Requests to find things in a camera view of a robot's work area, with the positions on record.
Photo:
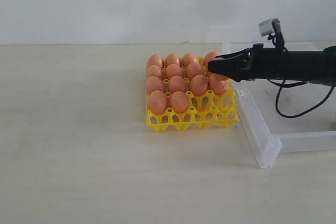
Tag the clear plastic bin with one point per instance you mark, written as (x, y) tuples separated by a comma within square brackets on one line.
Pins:
[(270, 134)]

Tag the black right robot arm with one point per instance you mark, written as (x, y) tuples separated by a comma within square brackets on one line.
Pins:
[(259, 62)]

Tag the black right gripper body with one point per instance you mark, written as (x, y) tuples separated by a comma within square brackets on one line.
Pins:
[(247, 68)]

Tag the brown egg second row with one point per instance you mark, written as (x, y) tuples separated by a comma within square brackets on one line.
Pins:
[(217, 86)]

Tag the brown egg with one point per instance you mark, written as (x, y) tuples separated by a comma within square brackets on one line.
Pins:
[(199, 85), (193, 69), (177, 83), (219, 75), (157, 102), (179, 101), (173, 70), (154, 83), (154, 71)]

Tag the brown egg packed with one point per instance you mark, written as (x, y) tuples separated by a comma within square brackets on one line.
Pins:
[(173, 59), (189, 58), (209, 57), (157, 60)]

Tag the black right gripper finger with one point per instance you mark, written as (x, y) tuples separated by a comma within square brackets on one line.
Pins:
[(229, 67), (234, 55)]

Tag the yellow plastic egg tray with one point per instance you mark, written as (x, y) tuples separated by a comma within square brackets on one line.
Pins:
[(203, 111)]

